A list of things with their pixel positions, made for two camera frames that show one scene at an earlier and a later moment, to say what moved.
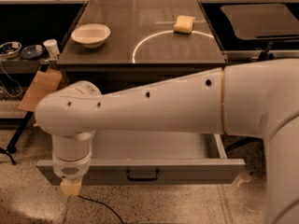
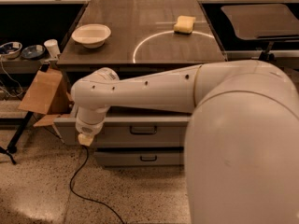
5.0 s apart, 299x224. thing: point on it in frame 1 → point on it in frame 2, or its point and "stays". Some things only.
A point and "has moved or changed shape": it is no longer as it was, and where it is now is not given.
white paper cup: [51, 47] stays
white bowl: [92, 35] stays
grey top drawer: [134, 158] has moved or changed shape
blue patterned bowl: [10, 49] stays
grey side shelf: [20, 66] stays
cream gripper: [69, 170] → [88, 128]
